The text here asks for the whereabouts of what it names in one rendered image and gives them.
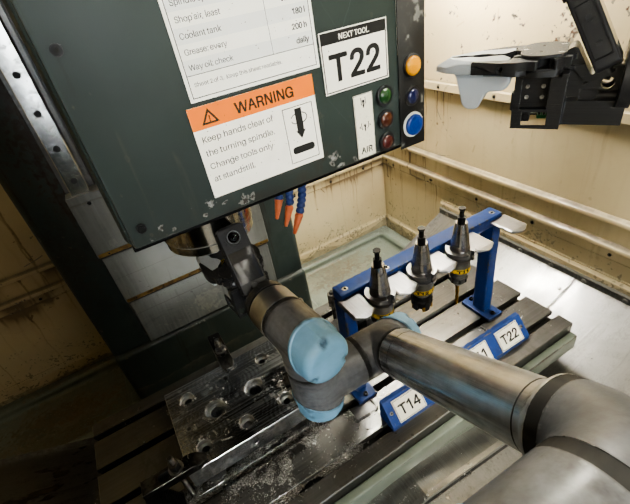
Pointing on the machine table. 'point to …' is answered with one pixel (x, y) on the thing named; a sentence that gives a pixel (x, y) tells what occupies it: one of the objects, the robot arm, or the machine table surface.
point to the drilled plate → (225, 454)
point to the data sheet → (239, 42)
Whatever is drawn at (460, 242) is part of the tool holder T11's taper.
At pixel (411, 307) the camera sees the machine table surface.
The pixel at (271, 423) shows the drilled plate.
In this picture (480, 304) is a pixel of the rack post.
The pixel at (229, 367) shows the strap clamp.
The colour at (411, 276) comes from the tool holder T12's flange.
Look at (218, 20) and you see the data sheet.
